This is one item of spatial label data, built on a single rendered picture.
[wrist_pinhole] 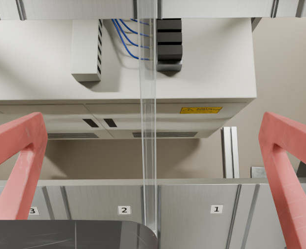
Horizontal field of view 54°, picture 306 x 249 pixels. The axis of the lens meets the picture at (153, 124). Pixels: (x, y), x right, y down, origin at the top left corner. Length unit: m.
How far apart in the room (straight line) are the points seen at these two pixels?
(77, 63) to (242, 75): 0.32
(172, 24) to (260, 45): 0.85
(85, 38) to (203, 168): 0.77
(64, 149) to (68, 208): 0.88
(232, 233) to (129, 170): 0.82
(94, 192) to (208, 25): 0.44
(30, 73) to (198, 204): 0.44
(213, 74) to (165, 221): 0.34
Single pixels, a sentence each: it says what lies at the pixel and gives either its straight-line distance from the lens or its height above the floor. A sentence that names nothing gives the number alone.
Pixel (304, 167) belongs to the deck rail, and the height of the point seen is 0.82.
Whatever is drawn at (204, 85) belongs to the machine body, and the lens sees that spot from 0.61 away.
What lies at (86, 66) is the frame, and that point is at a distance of 0.58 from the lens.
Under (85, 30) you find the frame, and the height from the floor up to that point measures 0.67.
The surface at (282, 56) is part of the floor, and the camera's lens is 1.41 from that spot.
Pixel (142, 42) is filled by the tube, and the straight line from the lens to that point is 0.25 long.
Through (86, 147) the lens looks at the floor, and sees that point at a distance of 1.23.
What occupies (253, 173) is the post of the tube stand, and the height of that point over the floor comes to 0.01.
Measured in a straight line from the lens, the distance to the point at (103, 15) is 0.26.
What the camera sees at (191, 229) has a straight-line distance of 0.40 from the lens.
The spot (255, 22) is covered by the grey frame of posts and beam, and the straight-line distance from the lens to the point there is 0.77.
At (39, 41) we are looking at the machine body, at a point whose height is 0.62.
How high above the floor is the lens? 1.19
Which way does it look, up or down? 79 degrees down
